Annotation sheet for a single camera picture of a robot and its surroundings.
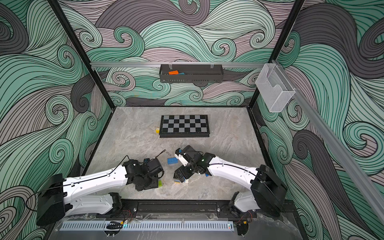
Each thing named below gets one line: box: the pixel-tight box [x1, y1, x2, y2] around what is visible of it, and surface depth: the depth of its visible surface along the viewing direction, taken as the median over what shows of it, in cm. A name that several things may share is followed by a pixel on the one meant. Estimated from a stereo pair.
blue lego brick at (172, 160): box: [167, 157, 179, 165], surface depth 92 cm
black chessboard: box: [159, 114, 210, 138], surface depth 106 cm
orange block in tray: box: [168, 70, 179, 75], surface depth 94 cm
